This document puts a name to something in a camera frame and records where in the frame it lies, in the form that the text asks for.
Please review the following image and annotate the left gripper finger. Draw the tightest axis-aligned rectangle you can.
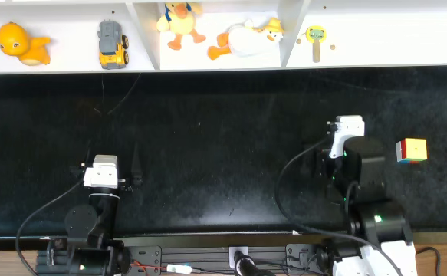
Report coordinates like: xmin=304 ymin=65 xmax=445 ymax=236
xmin=130 ymin=143 xmax=144 ymax=188

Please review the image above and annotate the grey and yellow toy truck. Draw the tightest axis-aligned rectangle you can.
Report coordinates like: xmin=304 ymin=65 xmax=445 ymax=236
xmin=97 ymin=19 xmax=130 ymax=71

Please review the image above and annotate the green rattle drum toy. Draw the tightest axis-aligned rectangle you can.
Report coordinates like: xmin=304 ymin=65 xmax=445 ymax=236
xmin=295 ymin=25 xmax=337 ymax=64

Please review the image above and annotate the yellow plush duck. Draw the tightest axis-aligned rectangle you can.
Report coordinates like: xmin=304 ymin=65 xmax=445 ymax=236
xmin=156 ymin=2 xmax=208 ymax=51

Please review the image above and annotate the white plush duck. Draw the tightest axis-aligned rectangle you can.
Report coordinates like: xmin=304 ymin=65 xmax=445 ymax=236
xmin=206 ymin=17 xmax=285 ymax=61

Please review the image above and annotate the orange dinosaur toy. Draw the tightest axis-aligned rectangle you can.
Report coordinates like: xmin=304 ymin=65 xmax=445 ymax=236
xmin=0 ymin=21 xmax=52 ymax=67

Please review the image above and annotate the white shelf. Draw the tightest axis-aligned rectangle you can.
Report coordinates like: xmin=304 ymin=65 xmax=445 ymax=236
xmin=0 ymin=0 xmax=447 ymax=76

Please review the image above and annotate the many-coloured puzzle cube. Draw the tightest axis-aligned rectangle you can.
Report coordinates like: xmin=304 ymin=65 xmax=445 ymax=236
xmin=395 ymin=137 xmax=429 ymax=165

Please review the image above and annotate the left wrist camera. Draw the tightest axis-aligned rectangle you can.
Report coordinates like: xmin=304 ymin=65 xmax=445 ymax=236
xmin=82 ymin=153 xmax=120 ymax=189

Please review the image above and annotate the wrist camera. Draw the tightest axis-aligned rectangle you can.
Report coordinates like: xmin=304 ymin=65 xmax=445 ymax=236
xmin=326 ymin=114 xmax=366 ymax=160
xmin=82 ymin=153 xmax=120 ymax=189

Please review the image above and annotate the black cable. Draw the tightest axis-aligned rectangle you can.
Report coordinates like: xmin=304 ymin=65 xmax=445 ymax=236
xmin=274 ymin=136 xmax=405 ymax=276
xmin=416 ymin=246 xmax=442 ymax=276
xmin=15 ymin=179 xmax=85 ymax=276

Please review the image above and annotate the mounting rail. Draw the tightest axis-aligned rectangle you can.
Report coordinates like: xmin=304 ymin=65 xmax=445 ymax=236
xmin=35 ymin=243 xmax=335 ymax=276

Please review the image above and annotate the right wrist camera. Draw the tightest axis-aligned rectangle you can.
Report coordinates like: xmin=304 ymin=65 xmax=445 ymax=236
xmin=326 ymin=114 xmax=366 ymax=160

